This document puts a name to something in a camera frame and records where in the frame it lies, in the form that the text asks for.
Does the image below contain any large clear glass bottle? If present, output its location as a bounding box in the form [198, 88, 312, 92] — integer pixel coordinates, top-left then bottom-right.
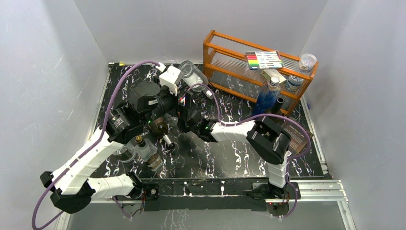
[179, 60, 214, 99]

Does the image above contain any black wire wine rack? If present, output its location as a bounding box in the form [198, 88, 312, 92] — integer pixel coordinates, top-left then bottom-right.
[132, 76, 219, 143]

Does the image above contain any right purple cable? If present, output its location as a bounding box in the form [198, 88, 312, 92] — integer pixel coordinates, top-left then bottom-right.
[187, 83, 312, 219]

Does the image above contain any orange wooden shelf rack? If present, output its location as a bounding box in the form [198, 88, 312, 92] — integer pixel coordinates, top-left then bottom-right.
[203, 30, 319, 115]

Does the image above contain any brown book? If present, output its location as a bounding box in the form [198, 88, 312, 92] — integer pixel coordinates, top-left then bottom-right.
[281, 120, 308, 155]

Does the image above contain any clear plastic jar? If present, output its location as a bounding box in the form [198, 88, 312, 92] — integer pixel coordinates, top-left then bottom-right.
[298, 53, 317, 73]

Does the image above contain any round clear glass bottle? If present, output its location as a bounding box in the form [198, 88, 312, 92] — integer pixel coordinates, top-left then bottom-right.
[113, 145, 136, 163]

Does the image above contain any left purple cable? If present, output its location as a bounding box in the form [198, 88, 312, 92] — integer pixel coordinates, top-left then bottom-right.
[32, 60, 163, 230]

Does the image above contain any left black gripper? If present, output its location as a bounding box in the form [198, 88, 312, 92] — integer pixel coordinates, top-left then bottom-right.
[142, 76, 197, 127]

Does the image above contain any square clear liquor bottle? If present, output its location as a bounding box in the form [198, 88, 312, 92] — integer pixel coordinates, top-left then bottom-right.
[135, 136, 163, 172]

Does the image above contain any blue glass bottle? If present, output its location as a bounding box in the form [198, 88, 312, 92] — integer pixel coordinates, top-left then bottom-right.
[251, 77, 282, 115]

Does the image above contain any coloured marker pen set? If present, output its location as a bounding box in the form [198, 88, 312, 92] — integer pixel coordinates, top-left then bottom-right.
[246, 51, 283, 70]

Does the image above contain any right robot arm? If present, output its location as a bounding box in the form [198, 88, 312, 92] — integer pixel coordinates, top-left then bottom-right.
[178, 105, 291, 198]

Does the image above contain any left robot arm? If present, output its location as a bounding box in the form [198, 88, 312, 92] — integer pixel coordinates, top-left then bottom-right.
[40, 81, 179, 214]

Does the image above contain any dark olive wine bottle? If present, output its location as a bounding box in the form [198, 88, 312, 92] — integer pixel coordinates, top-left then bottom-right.
[266, 97, 284, 115]

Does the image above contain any purple cable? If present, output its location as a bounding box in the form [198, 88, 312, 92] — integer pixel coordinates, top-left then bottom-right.
[187, 83, 312, 219]
[32, 60, 163, 230]

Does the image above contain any small white carton box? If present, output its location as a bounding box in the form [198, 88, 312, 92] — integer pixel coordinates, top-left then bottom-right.
[261, 69, 286, 84]

